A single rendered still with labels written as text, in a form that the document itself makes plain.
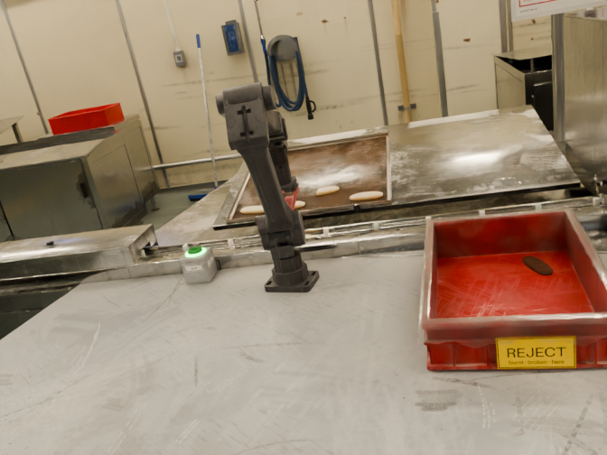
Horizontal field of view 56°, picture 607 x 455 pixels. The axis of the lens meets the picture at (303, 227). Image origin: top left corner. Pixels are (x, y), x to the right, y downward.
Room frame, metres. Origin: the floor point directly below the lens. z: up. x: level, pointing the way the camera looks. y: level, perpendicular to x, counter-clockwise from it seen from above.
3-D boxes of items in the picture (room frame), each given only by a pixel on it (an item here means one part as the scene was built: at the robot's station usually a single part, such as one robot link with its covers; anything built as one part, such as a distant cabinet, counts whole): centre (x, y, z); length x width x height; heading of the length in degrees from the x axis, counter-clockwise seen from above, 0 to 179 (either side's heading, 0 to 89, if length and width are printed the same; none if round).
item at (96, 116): (4.98, 1.62, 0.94); 0.51 x 0.36 x 0.13; 82
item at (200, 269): (1.43, 0.30, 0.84); 0.08 x 0.08 x 0.11; 78
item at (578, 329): (1.01, -0.38, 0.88); 0.49 x 0.34 x 0.10; 163
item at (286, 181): (1.50, 0.03, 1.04); 0.10 x 0.07 x 0.07; 168
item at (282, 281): (1.28, 0.05, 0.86); 0.12 x 0.09 x 0.08; 66
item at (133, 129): (4.98, 1.62, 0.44); 0.70 x 0.55 x 0.87; 78
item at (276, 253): (1.30, 0.06, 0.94); 0.09 x 0.05 x 0.10; 175
